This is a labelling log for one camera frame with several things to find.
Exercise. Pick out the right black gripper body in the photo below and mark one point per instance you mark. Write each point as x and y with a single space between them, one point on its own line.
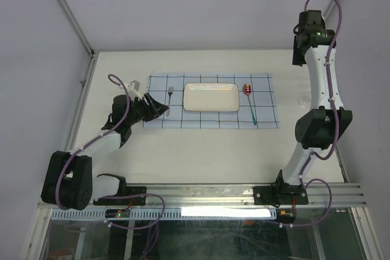
298 58

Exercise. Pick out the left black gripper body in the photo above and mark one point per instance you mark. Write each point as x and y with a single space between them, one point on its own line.
141 111

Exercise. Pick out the silver fork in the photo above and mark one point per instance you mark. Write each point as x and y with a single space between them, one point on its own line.
170 93

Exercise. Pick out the white rectangular plate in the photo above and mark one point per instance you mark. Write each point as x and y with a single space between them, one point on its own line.
211 97

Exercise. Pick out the spoon with blue handle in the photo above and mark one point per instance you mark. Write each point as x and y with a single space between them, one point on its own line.
247 90

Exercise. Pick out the blue checkered cloth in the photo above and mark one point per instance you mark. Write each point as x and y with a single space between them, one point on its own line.
262 98

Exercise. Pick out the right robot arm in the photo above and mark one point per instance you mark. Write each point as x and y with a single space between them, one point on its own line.
318 131

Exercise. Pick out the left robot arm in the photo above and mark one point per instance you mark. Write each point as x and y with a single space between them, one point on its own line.
69 181

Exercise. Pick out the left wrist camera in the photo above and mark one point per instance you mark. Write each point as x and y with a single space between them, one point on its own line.
133 89

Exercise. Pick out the left aluminium frame post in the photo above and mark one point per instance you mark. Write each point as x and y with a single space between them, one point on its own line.
74 24

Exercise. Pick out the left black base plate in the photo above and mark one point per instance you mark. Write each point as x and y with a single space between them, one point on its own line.
129 194

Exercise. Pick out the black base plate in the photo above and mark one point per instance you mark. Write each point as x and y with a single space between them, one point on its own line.
129 194
280 195

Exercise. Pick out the white slotted cable duct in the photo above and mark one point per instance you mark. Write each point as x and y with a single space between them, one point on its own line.
183 213

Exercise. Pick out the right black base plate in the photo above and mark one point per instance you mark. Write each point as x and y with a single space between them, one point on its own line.
280 195

